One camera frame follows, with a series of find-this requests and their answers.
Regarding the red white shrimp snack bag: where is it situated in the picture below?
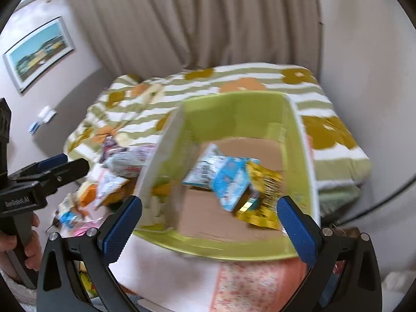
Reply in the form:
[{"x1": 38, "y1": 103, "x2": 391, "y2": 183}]
[{"x1": 103, "y1": 144, "x2": 156, "y2": 178}]

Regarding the yellow cocoa pillows snack bag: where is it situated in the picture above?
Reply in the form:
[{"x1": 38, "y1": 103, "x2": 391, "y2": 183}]
[{"x1": 235, "y1": 161, "x2": 283, "y2": 230}]

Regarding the dark purple chocolate snack bag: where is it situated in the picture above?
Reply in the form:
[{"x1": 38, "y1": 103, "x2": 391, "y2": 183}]
[{"x1": 99, "y1": 136, "x2": 126, "y2": 164}]

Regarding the person's left hand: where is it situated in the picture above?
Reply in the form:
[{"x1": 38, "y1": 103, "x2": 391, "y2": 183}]
[{"x1": 1, "y1": 211, "x2": 38, "y2": 289}]

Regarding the orange cream snack bag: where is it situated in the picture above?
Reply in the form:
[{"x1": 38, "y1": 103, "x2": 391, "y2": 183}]
[{"x1": 75, "y1": 182, "x2": 128, "y2": 207}]

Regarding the pink snack bag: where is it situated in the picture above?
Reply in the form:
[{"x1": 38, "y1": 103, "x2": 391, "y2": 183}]
[{"x1": 71, "y1": 224, "x2": 97, "y2": 237}]

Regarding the green striped floral duvet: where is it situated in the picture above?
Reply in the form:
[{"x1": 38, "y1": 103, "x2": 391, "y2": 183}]
[{"x1": 63, "y1": 63, "x2": 372, "y2": 204}]

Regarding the framed landscape picture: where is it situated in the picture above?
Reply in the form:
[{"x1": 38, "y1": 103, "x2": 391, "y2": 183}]
[{"x1": 3, "y1": 16, "x2": 75, "y2": 94}]

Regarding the white blue snack bag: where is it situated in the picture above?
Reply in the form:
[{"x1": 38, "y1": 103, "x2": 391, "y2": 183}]
[{"x1": 183, "y1": 143, "x2": 227, "y2": 190}]

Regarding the green cardboard storage box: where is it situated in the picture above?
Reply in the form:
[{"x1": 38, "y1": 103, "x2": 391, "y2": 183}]
[{"x1": 135, "y1": 91, "x2": 319, "y2": 261}]

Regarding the light blue snack bag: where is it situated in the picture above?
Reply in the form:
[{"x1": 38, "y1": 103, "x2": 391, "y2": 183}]
[{"x1": 212, "y1": 156, "x2": 259, "y2": 212}]

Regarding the beige curtain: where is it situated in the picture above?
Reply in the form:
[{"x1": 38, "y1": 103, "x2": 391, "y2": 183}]
[{"x1": 67, "y1": 0, "x2": 322, "y2": 79}]

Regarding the blue white wall socket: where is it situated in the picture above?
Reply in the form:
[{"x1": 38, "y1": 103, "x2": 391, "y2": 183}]
[{"x1": 28, "y1": 122, "x2": 41, "y2": 135}]

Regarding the white wall switch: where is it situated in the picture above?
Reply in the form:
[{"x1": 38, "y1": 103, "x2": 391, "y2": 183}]
[{"x1": 37, "y1": 106, "x2": 56, "y2": 123}]

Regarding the black cable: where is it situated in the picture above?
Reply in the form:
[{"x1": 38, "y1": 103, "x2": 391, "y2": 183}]
[{"x1": 335, "y1": 173, "x2": 416, "y2": 226}]

